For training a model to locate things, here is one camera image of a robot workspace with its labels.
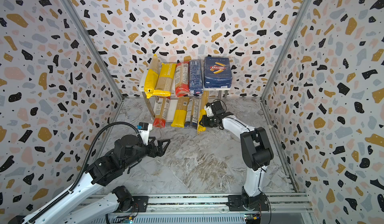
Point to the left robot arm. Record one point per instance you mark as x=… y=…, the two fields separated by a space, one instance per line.
x=127 y=153

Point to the red-end spaghetti bag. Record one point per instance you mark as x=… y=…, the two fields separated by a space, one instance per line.
x=181 y=79
x=161 y=112

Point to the blue Barilla penne box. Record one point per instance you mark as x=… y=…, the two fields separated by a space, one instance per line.
x=217 y=73

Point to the blue Barilla spaghetti box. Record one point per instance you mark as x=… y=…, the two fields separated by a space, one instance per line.
x=195 y=77

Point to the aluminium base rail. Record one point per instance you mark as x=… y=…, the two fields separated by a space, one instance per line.
x=273 y=208

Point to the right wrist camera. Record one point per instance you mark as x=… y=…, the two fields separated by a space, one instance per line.
x=209 y=110

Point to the clear blue-end spaghetti bag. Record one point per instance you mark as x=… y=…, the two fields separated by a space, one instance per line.
x=191 y=120

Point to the yellow spaghetti bag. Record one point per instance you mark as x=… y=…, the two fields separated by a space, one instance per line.
x=165 y=80
x=152 y=77
x=202 y=112
x=181 y=112

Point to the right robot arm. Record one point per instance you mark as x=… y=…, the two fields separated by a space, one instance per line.
x=256 y=151

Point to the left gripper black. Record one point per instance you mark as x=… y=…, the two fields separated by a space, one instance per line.
x=161 y=149

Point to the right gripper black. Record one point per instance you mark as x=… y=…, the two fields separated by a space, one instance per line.
x=210 y=119

